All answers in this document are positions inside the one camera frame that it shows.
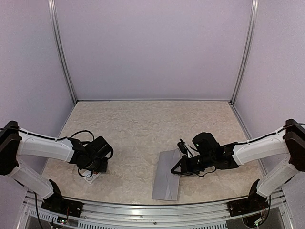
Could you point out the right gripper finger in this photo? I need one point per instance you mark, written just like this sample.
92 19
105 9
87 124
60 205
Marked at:
178 167
181 173

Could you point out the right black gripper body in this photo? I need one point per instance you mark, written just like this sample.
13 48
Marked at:
193 167

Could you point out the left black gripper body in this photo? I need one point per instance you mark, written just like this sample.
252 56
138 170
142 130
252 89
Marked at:
96 166

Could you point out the sticker sheet with seals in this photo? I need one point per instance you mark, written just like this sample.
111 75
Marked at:
90 176

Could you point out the grey envelope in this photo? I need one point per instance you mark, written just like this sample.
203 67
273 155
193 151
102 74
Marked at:
166 184

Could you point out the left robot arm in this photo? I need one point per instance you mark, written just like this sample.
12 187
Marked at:
16 142

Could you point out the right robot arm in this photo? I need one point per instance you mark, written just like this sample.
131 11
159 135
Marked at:
288 140

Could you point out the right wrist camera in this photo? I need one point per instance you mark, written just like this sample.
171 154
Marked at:
184 149

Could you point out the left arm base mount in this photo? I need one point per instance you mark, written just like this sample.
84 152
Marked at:
58 204

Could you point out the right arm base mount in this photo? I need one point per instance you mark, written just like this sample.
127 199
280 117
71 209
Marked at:
254 202

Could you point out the front aluminium rail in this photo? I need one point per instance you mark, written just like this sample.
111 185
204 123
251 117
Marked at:
209 215

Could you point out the left aluminium frame post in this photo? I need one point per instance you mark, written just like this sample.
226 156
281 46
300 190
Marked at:
60 50

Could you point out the aluminium frame post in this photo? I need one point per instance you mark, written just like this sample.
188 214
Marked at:
60 50
246 51

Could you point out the right aluminium frame post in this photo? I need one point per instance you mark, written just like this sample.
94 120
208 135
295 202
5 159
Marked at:
246 51

